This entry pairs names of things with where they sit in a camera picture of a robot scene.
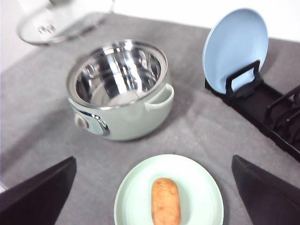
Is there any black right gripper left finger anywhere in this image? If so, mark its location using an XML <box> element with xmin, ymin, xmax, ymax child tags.
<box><xmin>0</xmin><ymin>156</ymin><xmax>77</xmax><ymax>225</ymax></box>

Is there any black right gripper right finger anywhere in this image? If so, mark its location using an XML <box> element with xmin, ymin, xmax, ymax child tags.
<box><xmin>232</xmin><ymin>155</ymin><xmax>300</xmax><ymax>225</ymax></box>

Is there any green plate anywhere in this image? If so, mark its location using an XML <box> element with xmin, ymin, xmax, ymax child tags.
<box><xmin>114</xmin><ymin>154</ymin><xmax>224</xmax><ymax>225</ymax></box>

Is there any brown potato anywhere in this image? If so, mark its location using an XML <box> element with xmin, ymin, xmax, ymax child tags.
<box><xmin>151</xmin><ymin>178</ymin><xmax>181</xmax><ymax>225</ymax></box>

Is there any glass pot lid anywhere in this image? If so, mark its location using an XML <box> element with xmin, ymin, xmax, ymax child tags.
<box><xmin>17</xmin><ymin>0</ymin><xmax>113</xmax><ymax>44</ymax></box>

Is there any green electric steamer pot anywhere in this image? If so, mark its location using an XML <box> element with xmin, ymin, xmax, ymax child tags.
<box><xmin>67</xmin><ymin>39</ymin><xmax>174</xmax><ymax>141</ymax></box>

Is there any blue plate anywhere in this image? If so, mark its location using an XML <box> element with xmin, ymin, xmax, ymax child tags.
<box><xmin>202</xmin><ymin>8</ymin><xmax>269</xmax><ymax>94</ymax></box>

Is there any grey table cloth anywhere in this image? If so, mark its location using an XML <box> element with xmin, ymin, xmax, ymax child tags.
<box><xmin>0</xmin><ymin>13</ymin><xmax>300</xmax><ymax>225</ymax></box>

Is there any black dish rack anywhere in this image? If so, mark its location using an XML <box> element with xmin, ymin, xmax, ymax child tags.
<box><xmin>204</xmin><ymin>61</ymin><xmax>300</xmax><ymax>153</ymax></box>

